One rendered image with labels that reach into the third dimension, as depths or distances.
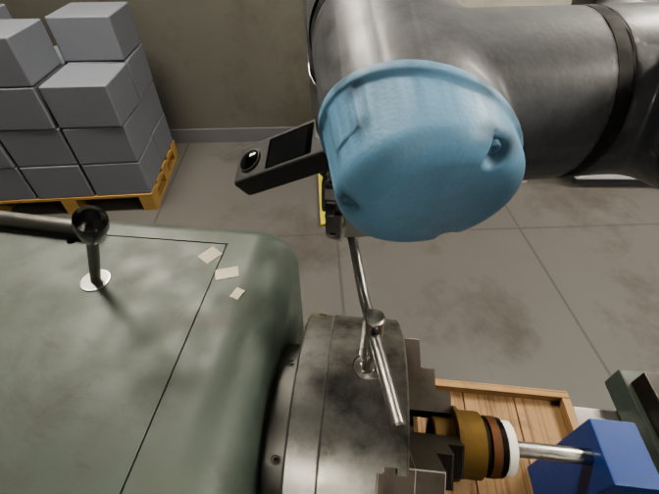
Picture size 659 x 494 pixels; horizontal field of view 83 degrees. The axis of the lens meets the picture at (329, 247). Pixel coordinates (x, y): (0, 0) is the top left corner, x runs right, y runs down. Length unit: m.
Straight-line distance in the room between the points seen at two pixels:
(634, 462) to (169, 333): 0.59
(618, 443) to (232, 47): 3.02
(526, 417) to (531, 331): 1.33
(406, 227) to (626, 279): 2.58
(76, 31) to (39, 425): 2.53
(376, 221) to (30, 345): 0.46
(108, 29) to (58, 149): 0.75
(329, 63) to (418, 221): 0.08
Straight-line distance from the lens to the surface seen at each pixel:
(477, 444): 0.56
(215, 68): 3.25
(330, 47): 0.18
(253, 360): 0.45
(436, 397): 0.59
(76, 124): 2.65
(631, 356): 2.36
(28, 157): 2.92
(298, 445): 0.42
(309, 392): 0.43
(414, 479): 0.45
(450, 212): 0.16
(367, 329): 0.38
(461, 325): 2.06
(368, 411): 0.42
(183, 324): 0.48
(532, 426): 0.88
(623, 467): 0.65
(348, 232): 0.44
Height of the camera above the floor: 1.63
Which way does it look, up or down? 45 degrees down
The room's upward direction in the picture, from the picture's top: straight up
